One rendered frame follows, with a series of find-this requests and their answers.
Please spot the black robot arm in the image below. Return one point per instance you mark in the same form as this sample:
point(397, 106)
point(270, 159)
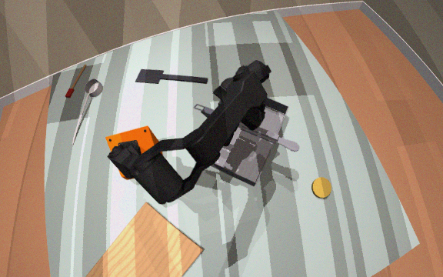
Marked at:
point(242, 97)

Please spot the tan round disc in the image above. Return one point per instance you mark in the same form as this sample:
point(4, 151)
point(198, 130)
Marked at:
point(321, 187)

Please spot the red brush with wooden handle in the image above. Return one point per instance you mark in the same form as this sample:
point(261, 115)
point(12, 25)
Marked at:
point(70, 90)

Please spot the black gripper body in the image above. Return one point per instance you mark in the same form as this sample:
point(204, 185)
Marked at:
point(229, 140)

